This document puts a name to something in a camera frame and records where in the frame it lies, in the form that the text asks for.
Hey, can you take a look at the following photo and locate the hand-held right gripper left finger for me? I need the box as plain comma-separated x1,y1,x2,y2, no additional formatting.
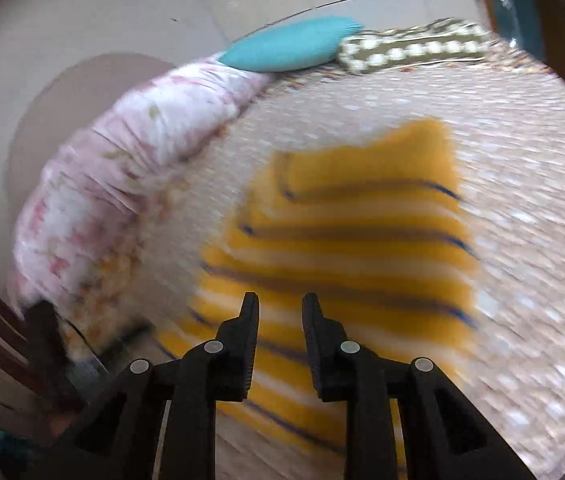
10,291,262,480

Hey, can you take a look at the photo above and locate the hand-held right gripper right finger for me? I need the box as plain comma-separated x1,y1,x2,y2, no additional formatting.
301,292,538,480

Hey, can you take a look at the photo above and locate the yellow striped garment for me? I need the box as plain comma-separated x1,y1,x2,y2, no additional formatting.
155,119,480,466

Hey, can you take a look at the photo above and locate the geometric patterned fleece blanket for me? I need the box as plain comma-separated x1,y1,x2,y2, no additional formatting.
57,240,163,356

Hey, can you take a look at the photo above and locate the pink floral quilt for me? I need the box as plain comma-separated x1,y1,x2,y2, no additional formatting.
7,55,273,311

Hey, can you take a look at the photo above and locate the beige speckled bed sheet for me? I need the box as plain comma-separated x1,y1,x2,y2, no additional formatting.
127,55,565,480

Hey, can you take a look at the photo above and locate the teal pillow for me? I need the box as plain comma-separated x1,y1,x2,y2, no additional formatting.
217,16,363,73

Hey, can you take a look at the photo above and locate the teal door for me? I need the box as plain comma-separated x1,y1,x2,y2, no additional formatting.
479,0,548,53

